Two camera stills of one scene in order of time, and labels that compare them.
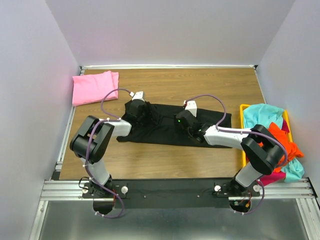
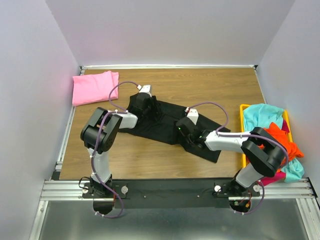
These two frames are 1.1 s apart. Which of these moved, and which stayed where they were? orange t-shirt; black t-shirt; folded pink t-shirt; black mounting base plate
Moved: black t-shirt
Stayed: folded pink t-shirt; orange t-shirt; black mounting base plate
